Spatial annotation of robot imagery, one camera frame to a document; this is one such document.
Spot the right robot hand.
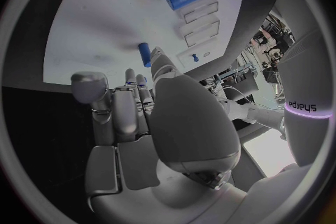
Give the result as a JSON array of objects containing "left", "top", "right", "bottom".
[{"left": 70, "top": 46, "right": 248, "bottom": 224}]

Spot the white task board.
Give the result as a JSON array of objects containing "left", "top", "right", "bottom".
[{"left": 42, "top": 0, "right": 249, "bottom": 86}]

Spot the workshop desk with equipment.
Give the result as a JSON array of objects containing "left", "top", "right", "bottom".
[{"left": 199, "top": 61, "right": 260, "bottom": 103}]

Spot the blue peg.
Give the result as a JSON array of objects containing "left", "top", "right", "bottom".
[{"left": 137, "top": 42, "right": 153, "bottom": 68}]

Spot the person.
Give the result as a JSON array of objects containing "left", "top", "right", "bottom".
[{"left": 250, "top": 25, "right": 279, "bottom": 56}]

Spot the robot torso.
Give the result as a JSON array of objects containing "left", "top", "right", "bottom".
[{"left": 277, "top": 27, "right": 335, "bottom": 167}]

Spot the white cable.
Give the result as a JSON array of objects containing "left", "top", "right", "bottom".
[{"left": 221, "top": 85, "right": 286, "bottom": 113}]

